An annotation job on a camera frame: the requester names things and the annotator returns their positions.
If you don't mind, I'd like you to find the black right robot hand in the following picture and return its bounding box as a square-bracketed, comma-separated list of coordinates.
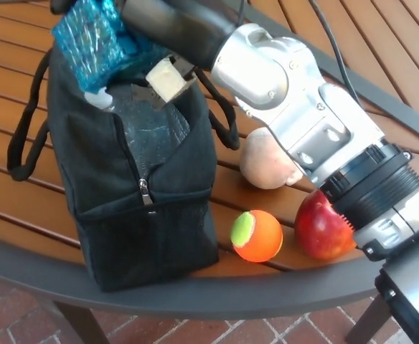
[50, 0, 239, 110]

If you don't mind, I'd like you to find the blue foil rubik cube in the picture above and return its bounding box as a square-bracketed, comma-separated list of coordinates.
[50, 0, 173, 95]

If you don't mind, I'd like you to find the clear plastic water bottle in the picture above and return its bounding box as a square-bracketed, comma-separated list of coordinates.
[84, 87, 191, 173]

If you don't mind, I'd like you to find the red apple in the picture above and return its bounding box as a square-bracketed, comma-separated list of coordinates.
[294, 189, 357, 261]

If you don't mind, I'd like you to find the cream round soft toy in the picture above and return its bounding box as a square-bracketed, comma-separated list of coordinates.
[240, 128, 303, 190]

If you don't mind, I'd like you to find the dark grey insulated lunch bag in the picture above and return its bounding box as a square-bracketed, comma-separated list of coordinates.
[6, 42, 241, 293]

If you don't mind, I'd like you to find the orange and green tennis ball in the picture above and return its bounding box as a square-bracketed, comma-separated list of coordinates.
[230, 210, 284, 263]

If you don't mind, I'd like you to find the dark metal table leg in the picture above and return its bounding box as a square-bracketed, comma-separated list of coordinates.
[345, 293, 392, 344]
[53, 302, 108, 344]

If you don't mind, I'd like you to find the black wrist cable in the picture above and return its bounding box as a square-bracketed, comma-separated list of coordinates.
[308, 0, 367, 108]

